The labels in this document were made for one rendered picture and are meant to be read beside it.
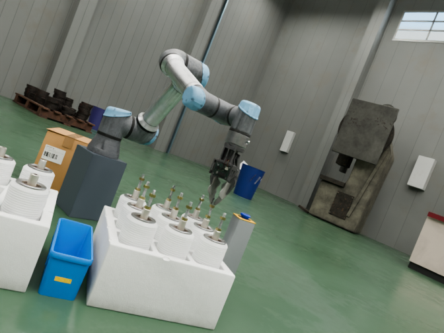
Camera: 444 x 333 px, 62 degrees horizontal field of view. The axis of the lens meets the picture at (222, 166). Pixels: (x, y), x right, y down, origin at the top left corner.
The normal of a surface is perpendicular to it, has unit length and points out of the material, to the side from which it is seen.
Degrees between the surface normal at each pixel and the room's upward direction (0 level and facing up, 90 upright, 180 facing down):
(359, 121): 90
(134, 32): 90
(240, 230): 90
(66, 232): 88
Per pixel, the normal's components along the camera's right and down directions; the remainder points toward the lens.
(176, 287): 0.33, 0.17
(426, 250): -0.66, -0.23
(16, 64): 0.66, 0.29
